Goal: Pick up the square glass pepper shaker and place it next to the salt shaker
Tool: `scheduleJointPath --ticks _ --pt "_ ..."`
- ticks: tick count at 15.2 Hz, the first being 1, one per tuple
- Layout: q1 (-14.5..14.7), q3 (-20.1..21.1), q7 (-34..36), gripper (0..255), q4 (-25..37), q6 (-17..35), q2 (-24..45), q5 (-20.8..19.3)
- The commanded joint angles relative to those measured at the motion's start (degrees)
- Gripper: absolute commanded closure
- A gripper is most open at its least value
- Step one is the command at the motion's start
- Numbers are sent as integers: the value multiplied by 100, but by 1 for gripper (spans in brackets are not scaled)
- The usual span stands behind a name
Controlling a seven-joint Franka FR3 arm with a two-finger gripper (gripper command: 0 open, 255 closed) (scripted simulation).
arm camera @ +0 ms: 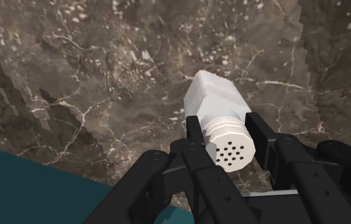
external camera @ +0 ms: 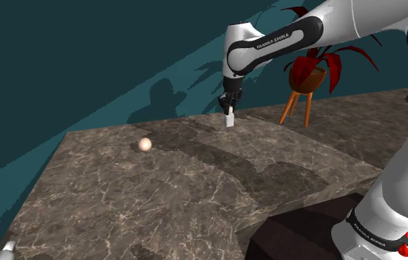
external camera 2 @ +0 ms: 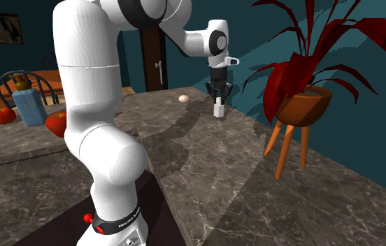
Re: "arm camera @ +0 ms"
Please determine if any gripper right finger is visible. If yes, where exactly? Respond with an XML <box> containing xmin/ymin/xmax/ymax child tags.
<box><xmin>244</xmin><ymin>111</ymin><xmax>351</xmax><ymax>224</ymax></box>

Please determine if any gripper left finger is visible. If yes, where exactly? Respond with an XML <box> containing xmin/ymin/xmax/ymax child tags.
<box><xmin>83</xmin><ymin>115</ymin><xmax>258</xmax><ymax>224</ymax></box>

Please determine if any white salt shaker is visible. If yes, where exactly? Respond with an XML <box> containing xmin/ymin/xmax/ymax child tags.
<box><xmin>183</xmin><ymin>69</ymin><xmax>256</xmax><ymax>173</ymax></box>

